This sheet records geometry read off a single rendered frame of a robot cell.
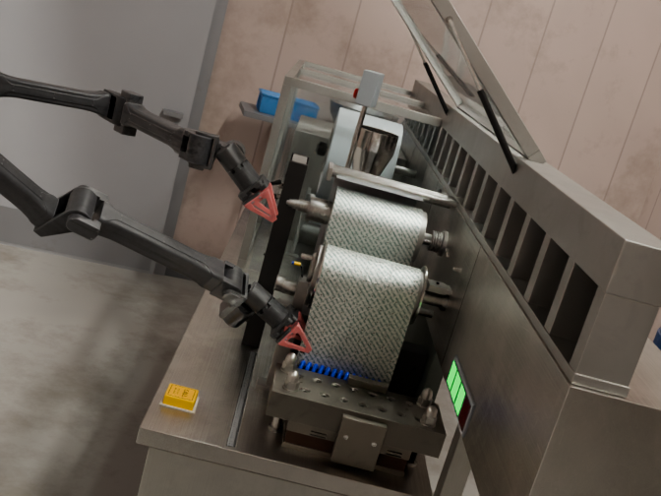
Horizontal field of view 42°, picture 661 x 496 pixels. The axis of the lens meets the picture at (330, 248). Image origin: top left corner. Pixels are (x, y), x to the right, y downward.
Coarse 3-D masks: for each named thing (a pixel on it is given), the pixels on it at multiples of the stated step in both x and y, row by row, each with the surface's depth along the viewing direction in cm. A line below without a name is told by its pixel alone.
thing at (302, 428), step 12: (288, 420) 191; (288, 432) 191; (300, 432) 191; (312, 432) 191; (324, 432) 191; (288, 444) 192; (300, 444) 192; (312, 444) 192; (324, 444) 192; (324, 456) 192; (384, 456) 192; (396, 456) 193; (408, 456) 192; (384, 468) 193; (396, 468) 193
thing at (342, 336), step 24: (312, 312) 203; (336, 312) 203; (360, 312) 203; (384, 312) 203; (312, 336) 205; (336, 336) 205; (360, 336) 205; (384, 336) 205; (312, 360) 206; (336, 360) 206; (360, 360) 206; (384, 360) 206
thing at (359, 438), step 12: (348, 420) 187; (360, 420) 187; (348, 432) 188; (360, 432) 188; (372, 432) 188; (384, 432) 187; (336, 444) 188; (348, 444) 188; (360, 444) 188; (372, 444) 188; (336, 456) 189; (348, 456) 189; (360, 456) 189; (372, 456) 189; (372, 468) 190
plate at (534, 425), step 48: (480, 288) 180; (432, 336) 215; (480, 336) 170; (528, 336) 140; (480, 384) 161; (528, 384) 134; (480, 432) 153; (528, 432) 129; (576, 432) 119; (624, 432) 119; (480, 480) 146; (528, 480) 123; (576, 480) 121; (624, 480) 121
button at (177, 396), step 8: (168, 392) 197; (176, 392) 198; (184, 392) 199; (192, 392) 200; (168, 400) 195; (176, 400) 195; (184, 400) 195; (192, 400) 196; (184, 408) 196; (192, 408) 196
